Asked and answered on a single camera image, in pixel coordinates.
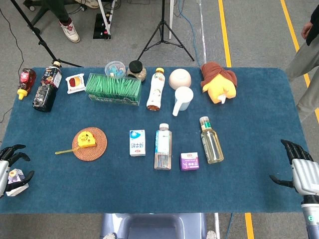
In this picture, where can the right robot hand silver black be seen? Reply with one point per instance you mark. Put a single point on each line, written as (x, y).
(305, 174)

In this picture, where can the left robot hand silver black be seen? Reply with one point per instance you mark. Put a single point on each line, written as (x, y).
(4, 174)

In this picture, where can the yellow tape measure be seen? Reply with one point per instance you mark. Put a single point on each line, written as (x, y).
(86, 138)

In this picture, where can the white purple small carton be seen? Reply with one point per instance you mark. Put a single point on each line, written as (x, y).
(16, 178)

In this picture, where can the dark soy sauce bottle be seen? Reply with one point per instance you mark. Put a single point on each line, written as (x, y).
(46, 92)

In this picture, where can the red sauce bottle yellow cap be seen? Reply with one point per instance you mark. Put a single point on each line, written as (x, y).
(26, 81)

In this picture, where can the clear bottle pale yellow liquid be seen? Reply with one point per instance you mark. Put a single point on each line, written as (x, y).
(212, 147)

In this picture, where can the round woven rattan coaster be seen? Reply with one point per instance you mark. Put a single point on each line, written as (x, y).
(98, 149)

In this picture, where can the standing person grey trousers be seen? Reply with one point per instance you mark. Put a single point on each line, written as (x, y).
(307, 74)

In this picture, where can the white red snack packet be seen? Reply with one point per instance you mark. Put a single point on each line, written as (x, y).
(75, 83)

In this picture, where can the small purple box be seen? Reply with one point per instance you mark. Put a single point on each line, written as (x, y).
(189, 161)

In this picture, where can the yellow plush toy brown cloth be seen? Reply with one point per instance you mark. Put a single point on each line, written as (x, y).
(221, 85)

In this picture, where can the white blue milk carton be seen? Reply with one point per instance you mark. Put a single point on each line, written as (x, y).
(137, 144)

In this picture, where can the green tea bag box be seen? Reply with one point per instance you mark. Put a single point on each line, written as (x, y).
(113, 88)

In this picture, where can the white light-blue measuring cup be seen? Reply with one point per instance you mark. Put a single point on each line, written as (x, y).
(184, 98)

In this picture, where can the black slanted light stand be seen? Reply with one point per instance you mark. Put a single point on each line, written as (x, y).
(37, 35)

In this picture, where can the clear water bottle white cap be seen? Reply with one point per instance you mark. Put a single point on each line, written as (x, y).
(163, 147)

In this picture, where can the blue table mat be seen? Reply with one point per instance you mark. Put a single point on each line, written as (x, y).
(159, 189)

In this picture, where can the clear round container blue clips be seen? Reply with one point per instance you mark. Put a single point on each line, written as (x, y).
(115, 68)

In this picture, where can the seated person white sneaker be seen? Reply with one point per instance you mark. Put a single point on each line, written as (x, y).
(71, 31)

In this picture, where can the blue-grey robot torso base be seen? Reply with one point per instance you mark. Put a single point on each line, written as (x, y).
(154, 226)

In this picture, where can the beige bowl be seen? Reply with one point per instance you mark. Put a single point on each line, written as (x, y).
(179, 77)

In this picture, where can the dark office chair base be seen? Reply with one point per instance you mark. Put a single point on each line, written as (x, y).
(37, 13)

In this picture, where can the glass jar black lid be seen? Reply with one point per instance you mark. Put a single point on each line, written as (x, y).
(135, 67)

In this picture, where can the white tea drink bottle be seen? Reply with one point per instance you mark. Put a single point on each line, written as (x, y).
(156, 89)

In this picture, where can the white upright pole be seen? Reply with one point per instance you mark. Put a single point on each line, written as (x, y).
(171, 20)

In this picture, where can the black tripod stand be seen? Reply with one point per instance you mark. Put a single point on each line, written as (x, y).
(163, 15)

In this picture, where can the white slanted frame leg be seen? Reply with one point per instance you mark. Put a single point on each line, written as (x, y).
(104, 15)

